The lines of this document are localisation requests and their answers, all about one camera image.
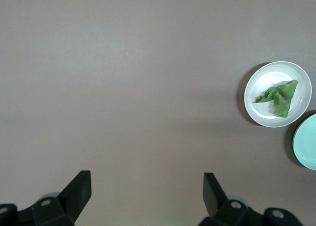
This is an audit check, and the green lettuce leaf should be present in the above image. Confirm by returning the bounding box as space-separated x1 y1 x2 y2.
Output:
254 79 299 118

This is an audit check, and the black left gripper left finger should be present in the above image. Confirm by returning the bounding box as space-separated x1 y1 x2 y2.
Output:
31 170 92 226

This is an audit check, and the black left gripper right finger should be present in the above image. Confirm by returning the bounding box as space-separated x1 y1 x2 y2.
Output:
199 172 249 226

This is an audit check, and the mint green round plate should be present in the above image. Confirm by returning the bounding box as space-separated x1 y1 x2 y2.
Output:
292 113 316 171

